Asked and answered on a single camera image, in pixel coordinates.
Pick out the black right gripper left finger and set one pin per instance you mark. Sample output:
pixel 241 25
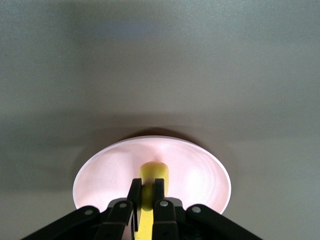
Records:
pixel 115 220

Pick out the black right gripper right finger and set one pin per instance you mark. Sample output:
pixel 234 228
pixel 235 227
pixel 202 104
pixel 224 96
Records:
pixel 165 220

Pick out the yellow banana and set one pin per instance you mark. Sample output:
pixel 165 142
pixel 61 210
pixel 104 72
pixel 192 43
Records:
pixel 152 170

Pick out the pink round plate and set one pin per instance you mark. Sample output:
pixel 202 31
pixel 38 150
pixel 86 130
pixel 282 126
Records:
pixel 195 180

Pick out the brown tablecloth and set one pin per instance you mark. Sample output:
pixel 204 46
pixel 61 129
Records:
pixel 160 75

